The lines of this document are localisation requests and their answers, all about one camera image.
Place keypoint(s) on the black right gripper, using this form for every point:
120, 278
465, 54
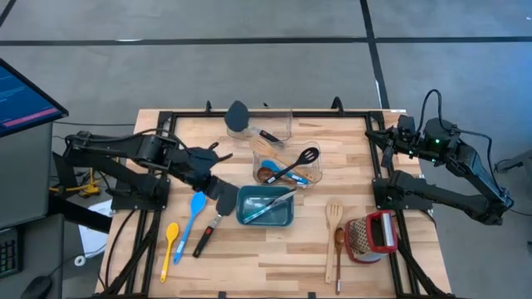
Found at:
405, 141

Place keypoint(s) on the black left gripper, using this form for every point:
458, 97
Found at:
197, 164

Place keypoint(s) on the black spatula with silver neck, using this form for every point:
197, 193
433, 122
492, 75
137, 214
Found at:
228, 203

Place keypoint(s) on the blue plastic spoon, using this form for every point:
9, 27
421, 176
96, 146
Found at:
197, 201
269, 165

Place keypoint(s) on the short wooden slotted spatula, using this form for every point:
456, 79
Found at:
259, 145

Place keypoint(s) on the teal plastic bin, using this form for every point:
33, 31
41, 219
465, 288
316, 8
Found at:
278, 217

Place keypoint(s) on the clear plastic bin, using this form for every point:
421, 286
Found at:
318, 172
282, 124

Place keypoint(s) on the black spatula with rounded head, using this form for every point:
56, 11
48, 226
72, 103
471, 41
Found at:
237, 116

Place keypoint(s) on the black slotted spoon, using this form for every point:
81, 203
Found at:
309, 154

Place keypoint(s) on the long wooden slotted spatula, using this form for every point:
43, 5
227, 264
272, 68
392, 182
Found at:
333, 212

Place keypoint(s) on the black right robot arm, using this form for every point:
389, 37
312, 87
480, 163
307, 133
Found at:
436, 195

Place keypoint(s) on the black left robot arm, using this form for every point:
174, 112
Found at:
116, 145

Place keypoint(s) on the yellow plastic spoon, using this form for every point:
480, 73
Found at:
172, 232

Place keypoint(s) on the red and steel box grater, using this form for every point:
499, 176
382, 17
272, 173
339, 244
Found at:
365, 241

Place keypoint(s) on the yellow and black tool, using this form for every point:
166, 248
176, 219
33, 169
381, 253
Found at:
89, 189

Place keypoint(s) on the white paper sheet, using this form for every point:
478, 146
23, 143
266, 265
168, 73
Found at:
93, 243

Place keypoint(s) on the grey floor stand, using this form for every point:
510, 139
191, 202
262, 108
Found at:
515, 160

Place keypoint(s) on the black desk beam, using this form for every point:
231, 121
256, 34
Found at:
79, 214

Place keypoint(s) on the white tape roll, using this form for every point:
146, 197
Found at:
76, 261

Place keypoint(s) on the dark desk surface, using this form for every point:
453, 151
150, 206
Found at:
41, 249

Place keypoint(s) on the grey cabinet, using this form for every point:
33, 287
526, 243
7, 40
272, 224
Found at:
25, 178

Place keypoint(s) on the black computer mouse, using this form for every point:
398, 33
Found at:
37, 288

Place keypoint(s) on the computer monitor with blue screen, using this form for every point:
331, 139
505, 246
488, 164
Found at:
25, 104

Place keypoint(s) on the black keyboard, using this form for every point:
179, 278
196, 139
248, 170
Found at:
8, 253

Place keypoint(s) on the black aluminium table frame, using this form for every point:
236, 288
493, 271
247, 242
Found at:
332, 114

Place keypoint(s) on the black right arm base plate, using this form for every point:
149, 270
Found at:
382, 203

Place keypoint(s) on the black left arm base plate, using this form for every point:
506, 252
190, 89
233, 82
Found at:
124, 203

